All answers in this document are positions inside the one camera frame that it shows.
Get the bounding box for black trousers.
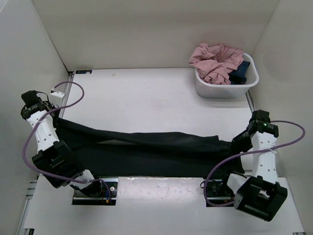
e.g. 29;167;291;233
56;119;233;178

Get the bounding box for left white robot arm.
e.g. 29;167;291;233
21;91;103;196

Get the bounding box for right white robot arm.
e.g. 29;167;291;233
220;110;288;221

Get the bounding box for small black label sticker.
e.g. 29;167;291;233
75;70;92;74

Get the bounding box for white plastic laundry basket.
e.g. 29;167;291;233
194;52;259;99

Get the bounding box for navy blue garment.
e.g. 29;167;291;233
228;61;250;85

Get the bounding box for pink garment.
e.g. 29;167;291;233
189;43;244;85

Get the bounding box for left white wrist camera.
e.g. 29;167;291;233
49;90;65;108

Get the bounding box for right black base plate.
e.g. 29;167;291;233
206;179;235;205

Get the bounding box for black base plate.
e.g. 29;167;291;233
206;179;235;205
72;178;118;206

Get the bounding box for aluminium frame rail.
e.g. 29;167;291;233
15;71;75;235

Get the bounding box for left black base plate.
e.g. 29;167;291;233
72;178;118;206

